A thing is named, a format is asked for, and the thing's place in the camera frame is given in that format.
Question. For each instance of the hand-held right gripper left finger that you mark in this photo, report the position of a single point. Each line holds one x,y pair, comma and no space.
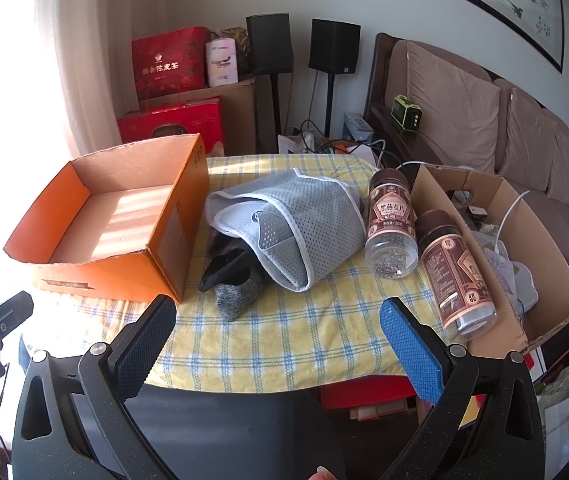
149,345

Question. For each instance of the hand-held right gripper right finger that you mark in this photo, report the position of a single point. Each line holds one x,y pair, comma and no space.
409,355

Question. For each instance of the brown-lidded clear jar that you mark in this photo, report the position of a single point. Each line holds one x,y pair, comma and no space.
389,220
456,280

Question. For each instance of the grey knitted sock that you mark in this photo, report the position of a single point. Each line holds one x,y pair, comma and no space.
227,245
239,297

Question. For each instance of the orange cardboard box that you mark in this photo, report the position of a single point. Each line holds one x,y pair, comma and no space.
164,240

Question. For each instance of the grey mesh cloth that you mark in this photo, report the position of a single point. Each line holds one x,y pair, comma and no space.
309,215

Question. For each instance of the person's right hand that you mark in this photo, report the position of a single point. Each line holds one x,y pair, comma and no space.
324,475

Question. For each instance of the red box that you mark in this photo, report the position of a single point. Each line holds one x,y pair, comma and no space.
364,397

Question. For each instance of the yellow checked tablecloth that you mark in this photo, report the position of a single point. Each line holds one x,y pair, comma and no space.
314,330

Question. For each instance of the black chair back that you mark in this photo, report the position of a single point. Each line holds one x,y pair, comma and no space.
224,430

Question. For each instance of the white knitted cloth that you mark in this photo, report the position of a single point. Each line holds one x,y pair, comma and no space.
506,275

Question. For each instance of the brown open cardboard box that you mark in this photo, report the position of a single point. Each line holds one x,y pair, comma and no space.
539,260

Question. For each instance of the brown sofa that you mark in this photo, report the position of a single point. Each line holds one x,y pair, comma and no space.
554,215

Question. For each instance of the red chocolate gift bag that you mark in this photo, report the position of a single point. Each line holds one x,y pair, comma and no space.
179,122

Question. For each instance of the blue and white box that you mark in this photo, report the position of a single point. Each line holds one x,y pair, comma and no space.
357,127

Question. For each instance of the brown sofa cushion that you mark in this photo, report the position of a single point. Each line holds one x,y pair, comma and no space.
561,170
529,140
454,105

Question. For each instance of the large brown cardboard box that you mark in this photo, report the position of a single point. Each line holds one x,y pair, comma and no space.
239,115

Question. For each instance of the beige curtain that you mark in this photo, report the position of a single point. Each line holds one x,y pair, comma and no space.
89,60

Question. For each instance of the black speaker stand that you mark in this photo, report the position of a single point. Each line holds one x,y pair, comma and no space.
275,110
330,105

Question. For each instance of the red tea gift bag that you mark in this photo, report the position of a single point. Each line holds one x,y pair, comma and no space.
169,65

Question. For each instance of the white tissue pack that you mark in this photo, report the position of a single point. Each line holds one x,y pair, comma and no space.
222,62

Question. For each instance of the black speaker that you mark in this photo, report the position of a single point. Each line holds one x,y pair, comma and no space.
269,42
334,45

